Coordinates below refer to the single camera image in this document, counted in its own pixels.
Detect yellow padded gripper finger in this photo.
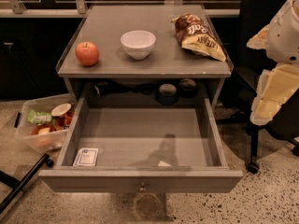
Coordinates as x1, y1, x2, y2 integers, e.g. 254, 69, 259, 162
250, 97, 281, 126

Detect green snack packet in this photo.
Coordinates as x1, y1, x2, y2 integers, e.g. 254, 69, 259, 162
27, 109, 52, 124

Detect brown yellow chip bag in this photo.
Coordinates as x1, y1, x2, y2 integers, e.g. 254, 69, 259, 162
171, 13, 226, 62

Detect small metal drawer knob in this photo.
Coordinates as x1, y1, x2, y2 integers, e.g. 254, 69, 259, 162
138, 182, 148, 193

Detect small white paper scrap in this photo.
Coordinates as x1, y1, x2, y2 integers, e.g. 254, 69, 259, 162
158, 161, 171, 167

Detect clear plastic storage bin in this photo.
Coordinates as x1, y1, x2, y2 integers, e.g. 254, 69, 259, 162
16, 94, 75, 153

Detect dark round can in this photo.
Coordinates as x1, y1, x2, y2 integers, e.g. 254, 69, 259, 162
155, 83, 178, 105
179, 78, 197, 98

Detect black stand leg with caster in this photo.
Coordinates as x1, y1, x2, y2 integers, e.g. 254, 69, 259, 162
0, 153, 54, 214

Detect white paper card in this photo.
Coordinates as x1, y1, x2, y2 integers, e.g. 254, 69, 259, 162
73, 148, 98, 166

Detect black office chair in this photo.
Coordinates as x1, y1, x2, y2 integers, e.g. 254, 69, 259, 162
220, 0, 299, 174

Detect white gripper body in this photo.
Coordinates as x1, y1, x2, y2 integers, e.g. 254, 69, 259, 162
256, 63, 299, 105

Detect red apple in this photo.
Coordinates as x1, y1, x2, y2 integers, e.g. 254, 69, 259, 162
75, 42, 99, 66

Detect grey cabinet with glass top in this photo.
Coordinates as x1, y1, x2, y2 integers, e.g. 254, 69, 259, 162
58, 5, 233, 105

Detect white ceramic bowl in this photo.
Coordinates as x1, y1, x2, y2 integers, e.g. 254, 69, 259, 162
121, 30, 156, 60

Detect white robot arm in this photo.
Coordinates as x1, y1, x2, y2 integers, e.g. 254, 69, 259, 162
247, 0, 299, 126

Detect open grey top drawer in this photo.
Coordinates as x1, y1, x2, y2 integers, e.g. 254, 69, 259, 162
39, 84, 243, 193

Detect small white bowl in bin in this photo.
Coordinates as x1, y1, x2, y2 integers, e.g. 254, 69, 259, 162
51, 103, 72, 117

